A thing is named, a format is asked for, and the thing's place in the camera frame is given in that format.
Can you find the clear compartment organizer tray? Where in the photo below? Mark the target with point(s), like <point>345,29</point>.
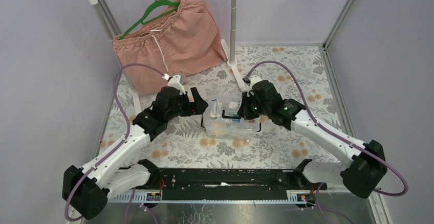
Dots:
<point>231,124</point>

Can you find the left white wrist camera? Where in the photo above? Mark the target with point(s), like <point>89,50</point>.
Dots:
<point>176,81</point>

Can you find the pink fabric shorts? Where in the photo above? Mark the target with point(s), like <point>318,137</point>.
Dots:
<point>186,41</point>

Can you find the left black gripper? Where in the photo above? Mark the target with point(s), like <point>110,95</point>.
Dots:
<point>189,101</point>

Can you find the metal clothes rack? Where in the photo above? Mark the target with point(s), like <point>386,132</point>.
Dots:
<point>112,29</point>

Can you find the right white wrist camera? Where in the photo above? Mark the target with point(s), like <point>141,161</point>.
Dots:
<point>251,81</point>

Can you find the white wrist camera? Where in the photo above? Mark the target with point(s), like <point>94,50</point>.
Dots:
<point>176,81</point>
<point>251,81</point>

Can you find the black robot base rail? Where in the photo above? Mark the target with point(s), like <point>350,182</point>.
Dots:
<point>228,184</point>

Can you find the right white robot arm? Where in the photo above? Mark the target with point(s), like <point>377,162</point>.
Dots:
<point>356,169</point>

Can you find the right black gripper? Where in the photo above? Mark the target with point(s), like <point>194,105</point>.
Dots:
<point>244,111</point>

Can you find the floral table mat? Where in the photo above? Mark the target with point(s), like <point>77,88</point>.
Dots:
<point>297,72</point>

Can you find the clear plastic kit box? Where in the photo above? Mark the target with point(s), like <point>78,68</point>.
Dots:
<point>232,133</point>

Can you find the clear box lid black handle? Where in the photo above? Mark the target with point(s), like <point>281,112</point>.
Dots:
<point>224,109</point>

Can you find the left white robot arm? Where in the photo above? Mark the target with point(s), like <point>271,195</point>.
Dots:
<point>87,189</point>

